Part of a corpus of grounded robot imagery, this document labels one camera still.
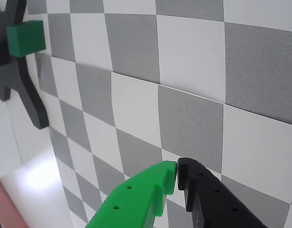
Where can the green cube dice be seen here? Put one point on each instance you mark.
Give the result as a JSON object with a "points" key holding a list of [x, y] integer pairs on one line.
{"points": [[25, 38]]}

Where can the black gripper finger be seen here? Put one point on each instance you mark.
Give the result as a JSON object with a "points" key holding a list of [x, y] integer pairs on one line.
{"points": [[214, 204]]}

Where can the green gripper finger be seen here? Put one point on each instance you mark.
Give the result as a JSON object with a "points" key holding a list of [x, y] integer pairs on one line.
{"points": [[136, 202]]}

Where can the grey white checkered mat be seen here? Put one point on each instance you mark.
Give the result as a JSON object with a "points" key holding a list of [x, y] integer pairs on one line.
{"points": [[191, 118]]}

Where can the black cross-shaped stand base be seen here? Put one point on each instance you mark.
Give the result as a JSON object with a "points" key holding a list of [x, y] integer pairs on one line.
{"points": [[29, 99]]}

